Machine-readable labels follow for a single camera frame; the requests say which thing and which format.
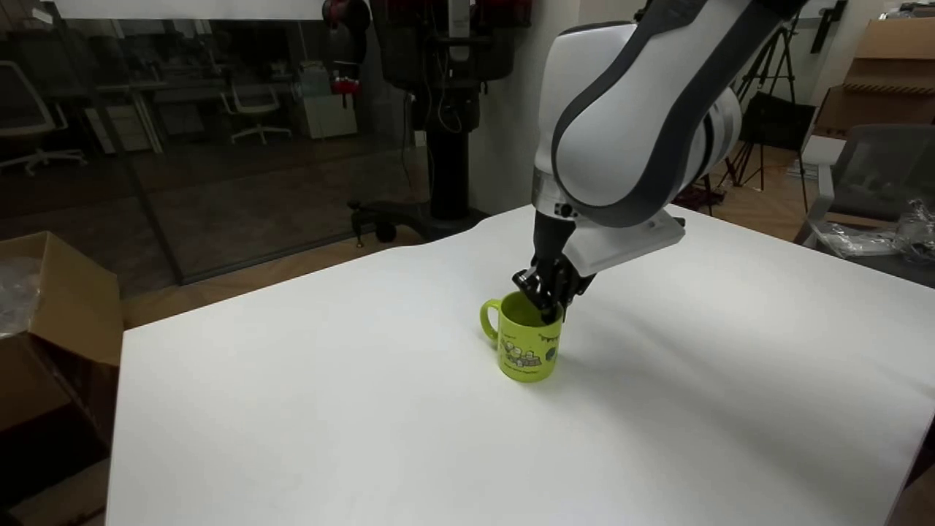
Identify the grey chair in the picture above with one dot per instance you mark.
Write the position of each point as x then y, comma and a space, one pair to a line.
877, 165

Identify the clear plastic wrap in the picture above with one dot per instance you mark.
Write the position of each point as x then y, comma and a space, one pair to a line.
872, 234

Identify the black equipment pillar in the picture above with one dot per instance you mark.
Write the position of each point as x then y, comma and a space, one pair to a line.
448, 97

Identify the cardboard box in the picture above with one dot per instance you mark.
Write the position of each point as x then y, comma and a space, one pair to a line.
59, 322

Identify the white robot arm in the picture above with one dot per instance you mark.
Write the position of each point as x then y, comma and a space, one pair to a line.
632, 117

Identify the white office chair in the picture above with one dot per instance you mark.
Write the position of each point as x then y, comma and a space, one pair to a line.
30, 117
255, 107

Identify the white table cover sheet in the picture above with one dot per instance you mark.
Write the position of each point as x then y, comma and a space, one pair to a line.
391, 418

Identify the black floor stand base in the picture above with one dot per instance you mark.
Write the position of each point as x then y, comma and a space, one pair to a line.
411, 221

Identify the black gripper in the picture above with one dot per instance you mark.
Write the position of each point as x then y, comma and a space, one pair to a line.
556, 253

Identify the black tripod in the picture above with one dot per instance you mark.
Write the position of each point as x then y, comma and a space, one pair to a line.
769, 107

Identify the red object behind glass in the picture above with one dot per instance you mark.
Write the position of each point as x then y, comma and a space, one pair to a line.
346, 88

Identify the green mug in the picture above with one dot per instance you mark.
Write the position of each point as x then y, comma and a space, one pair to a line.
521, 351

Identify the wooden shelf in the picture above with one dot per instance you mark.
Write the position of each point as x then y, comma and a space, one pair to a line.
877, 78

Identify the clear plastic bag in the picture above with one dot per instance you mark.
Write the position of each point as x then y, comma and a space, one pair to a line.
15, 292

